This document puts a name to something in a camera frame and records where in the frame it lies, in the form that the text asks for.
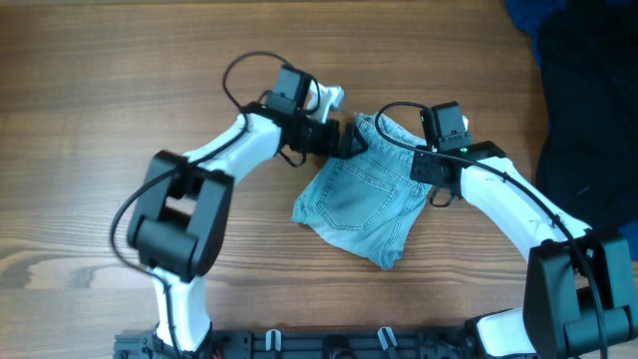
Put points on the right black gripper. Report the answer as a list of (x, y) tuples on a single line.
[(417, 170)]

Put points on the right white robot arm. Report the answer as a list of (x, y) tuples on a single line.
[(579, 291)]

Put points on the dark blue garment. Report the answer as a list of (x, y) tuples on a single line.
[(528, 20)]

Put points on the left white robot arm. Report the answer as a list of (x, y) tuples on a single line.
[(179, 222)]

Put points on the light blue denim shorts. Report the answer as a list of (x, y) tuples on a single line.
[(367, 204)]

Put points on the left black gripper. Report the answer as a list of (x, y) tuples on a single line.
[(323, 144)]

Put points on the black garment pile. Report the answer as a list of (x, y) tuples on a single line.
[(588, 63)]

